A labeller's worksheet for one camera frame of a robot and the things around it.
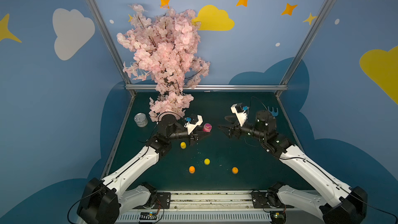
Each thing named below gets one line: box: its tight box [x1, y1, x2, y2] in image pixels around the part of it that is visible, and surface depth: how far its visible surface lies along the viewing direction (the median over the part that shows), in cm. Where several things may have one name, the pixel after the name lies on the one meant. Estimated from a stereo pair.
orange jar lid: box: [231, 166, 239, 175], surface depth 86 cm
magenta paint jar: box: [202, 122, 212, 133], surface depth 67 cm
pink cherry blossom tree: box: [116, 3, 211, 122], surface depth 75 cm
